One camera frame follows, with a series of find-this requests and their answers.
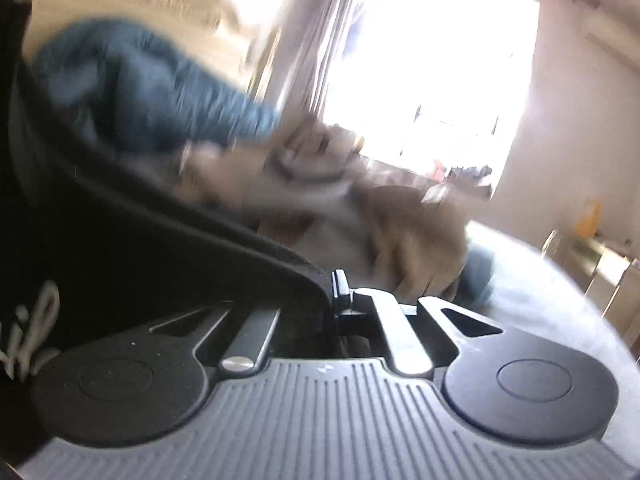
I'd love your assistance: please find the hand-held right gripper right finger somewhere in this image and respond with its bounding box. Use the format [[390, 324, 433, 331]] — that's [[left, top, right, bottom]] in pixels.
[[332, 270, 503, 377]]

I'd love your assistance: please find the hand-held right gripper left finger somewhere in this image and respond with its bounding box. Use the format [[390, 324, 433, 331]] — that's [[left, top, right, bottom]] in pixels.
[[149, 307, 282, 375]]

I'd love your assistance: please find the black printed t-shirt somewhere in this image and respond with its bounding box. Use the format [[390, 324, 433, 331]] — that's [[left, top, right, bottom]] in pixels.
[[0, 0, 336, 456]]

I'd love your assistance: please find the light blue garment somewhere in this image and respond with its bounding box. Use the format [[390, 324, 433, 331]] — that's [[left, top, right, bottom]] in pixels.
[[460, 250, 495, 306]]

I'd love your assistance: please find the tan jacket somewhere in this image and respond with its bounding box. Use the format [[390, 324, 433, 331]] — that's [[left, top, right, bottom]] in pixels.
[[350, 125, 468, 306]]

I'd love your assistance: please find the pale desk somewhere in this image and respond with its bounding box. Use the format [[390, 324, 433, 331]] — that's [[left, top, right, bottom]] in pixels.
[[545, 230, 640, 331]]

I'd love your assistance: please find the bright window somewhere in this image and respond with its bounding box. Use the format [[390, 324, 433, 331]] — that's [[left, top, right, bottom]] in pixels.
[[320, 0, 541, 196]]

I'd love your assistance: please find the teal duvet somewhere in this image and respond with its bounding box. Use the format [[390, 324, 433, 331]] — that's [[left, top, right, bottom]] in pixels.
[[32, 19, 281, 153]]

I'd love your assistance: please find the grey curtain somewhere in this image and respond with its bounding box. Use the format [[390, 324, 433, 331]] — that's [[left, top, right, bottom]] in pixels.
[[265, 0, 371, 126]]

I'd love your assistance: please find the cream carved headboard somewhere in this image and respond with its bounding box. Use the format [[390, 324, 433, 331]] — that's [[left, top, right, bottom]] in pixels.
[[30, 0, 261, 61]]

